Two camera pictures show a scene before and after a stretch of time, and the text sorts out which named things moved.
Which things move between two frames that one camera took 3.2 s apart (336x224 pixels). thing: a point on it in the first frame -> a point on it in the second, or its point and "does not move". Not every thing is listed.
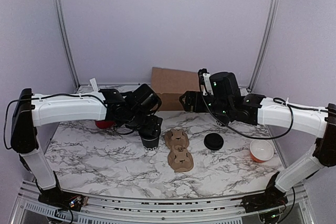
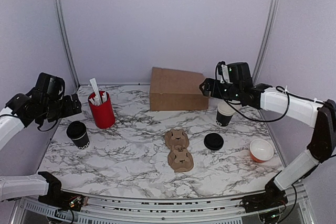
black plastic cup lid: [213, 141] does not move
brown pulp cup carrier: [180, 157] does not move
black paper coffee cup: [150, 140] -> [76, 130]
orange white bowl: [261, 150] does not move
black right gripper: [190, 95] -> [208, 82]
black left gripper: [155, 125] -> [69, 110]
